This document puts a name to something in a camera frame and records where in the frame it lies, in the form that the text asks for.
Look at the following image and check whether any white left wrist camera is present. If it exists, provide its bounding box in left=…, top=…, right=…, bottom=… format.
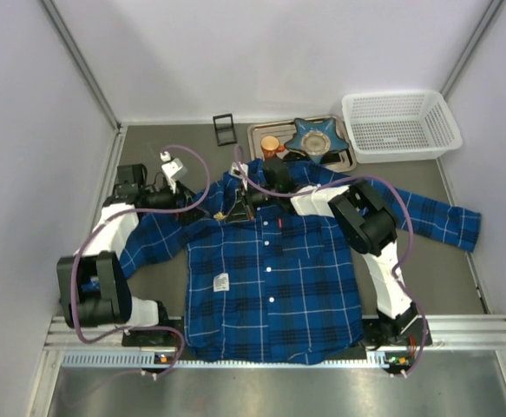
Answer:
left=160, top=151, right=187, bottom=194

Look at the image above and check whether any gold brooch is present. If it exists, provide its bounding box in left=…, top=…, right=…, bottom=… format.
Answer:
left=214, top=212, right=227, bottom=222

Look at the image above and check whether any blue star-shaped dish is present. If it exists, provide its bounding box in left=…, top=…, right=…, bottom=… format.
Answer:
left=284, top=117, right=349, bottom=163

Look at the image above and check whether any aluminium frame rail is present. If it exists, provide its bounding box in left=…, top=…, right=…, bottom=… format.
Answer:
left=43, top=314, right=506, bottom=373

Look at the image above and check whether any black brooch box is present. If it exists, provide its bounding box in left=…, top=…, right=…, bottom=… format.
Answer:
left=213, top=113, right=237, bottom=147

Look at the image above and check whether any orange cup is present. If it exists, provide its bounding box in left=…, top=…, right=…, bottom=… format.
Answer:
left=260, top=136, right=286, bottom=160

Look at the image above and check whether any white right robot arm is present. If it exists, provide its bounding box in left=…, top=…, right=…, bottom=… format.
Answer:
left=225, top=158, right=428, bottom=349

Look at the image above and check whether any silver metal tray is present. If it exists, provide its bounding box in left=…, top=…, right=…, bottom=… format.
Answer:
left=247, top=115, right=358, bottom=173

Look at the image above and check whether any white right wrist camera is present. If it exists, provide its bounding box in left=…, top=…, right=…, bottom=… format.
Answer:
left=229, top=162, right=248, bottom=179

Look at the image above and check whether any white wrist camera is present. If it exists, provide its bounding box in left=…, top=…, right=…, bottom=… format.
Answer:
left=160, top=151, right=187, bottom=194
left=229, top=162, right=248, bottom=179

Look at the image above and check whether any blue plaid shirt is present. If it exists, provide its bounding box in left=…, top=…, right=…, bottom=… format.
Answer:
left=117, top=158, right=483, bottom=362

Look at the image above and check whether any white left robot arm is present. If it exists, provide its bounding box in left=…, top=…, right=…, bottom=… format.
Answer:
left=56, top=158, right=206, bottom=344

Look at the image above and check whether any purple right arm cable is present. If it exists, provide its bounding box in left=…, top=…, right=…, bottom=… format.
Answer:
left=233, top=145, right=430, bottom=378

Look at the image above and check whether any white plastic basket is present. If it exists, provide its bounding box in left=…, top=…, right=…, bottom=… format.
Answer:
left=342, top=89, right=463, bottom=163

